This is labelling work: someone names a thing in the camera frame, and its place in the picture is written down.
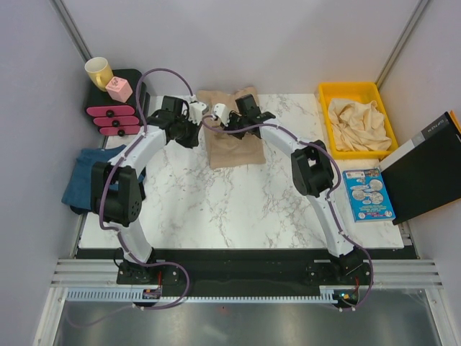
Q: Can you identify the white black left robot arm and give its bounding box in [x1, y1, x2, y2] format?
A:
[91, 96, 208, 283]

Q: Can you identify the pink cube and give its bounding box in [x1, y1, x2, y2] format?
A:
[105, 76, 133, 103]

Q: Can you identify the white slotted cable duct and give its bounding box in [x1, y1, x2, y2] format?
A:
[66, 286, 345, 303]

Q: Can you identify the blue folded t shirt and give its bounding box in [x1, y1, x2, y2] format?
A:
[70, 145, 126, 190]

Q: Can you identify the black pink drawer unit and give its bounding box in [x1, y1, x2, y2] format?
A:
[84, 68, 142, 137]

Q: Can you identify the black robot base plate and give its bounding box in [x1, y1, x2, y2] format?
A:
[117, 249, 372, 298]

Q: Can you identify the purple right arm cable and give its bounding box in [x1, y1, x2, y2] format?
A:
[201, 115, 375, 311]

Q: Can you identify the left aluminium corner post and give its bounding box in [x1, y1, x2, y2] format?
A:
[50, 0, 92, 61]

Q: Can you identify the cream yellow t shirt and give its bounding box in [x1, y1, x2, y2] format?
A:
[328, 98, 392, 151]

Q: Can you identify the blue white booklet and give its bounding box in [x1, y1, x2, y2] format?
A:
[342, 168, 395, 223]

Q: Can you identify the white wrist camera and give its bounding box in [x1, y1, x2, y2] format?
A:
[211, 103, 231, 124]
[189, 102, 209, 125]

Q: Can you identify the aluminium frame rail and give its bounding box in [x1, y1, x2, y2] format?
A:
[51, 259, 442, 288]

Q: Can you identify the right aluminium corner post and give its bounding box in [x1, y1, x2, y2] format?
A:
[375, 0, 433, 89]

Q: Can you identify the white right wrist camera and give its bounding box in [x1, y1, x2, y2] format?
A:
[211, 103, 231, 124]

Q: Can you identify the black clip file binder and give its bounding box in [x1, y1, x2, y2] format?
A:
[379, 111, 460, 225]

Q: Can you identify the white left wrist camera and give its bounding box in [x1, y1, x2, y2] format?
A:
[189, 102, 209, 125]

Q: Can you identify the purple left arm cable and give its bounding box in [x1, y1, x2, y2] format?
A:
[64, 68, 198, 328]

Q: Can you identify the aluminium corner post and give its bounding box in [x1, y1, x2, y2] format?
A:
[375, 0, 433, 89]
[50, 0, 92, 61]

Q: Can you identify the yellow mug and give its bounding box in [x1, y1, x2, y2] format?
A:
[84, 57, 114, 92]

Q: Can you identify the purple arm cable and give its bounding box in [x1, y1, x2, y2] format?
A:
[201, 115, 375, 311]
[64, 68, 198, 328]

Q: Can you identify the tan beige t shirt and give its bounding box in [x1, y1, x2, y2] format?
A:
[197, 86, 266, 169]

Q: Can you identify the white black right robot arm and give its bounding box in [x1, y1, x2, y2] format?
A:
[212, 94, 356, 284]

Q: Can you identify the yellow plastic bin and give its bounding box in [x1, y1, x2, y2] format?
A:
[318, 82, 398, 160]

